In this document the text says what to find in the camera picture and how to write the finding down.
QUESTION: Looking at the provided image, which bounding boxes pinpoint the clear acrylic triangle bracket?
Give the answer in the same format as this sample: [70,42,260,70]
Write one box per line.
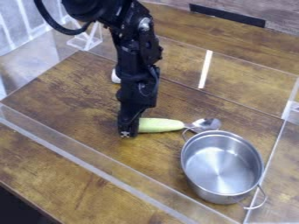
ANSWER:
[67,22,103,51]

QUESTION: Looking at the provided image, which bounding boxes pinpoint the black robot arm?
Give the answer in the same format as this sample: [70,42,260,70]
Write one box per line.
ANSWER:
[62,0,163,137]

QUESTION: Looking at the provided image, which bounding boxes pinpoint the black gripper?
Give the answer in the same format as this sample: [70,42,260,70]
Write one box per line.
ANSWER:
[116,43,162,139]

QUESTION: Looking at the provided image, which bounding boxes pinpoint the clear acrylic enclosure panel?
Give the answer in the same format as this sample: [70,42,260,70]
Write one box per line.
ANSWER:
[0,16,299,224]

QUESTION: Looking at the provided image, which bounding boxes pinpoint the toy mushroom brown cap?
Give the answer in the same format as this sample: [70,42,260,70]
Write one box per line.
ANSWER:
[111,68,122,84]

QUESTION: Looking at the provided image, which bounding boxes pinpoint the black bar on table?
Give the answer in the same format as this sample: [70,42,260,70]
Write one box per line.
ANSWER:
[190,3,267,28]

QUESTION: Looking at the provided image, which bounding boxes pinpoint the black cable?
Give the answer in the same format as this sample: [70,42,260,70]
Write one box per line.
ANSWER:
[32,0,95,36]

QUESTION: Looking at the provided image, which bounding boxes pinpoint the stainless steel pot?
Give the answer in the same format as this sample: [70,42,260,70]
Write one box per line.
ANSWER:
[180,130,267,211]

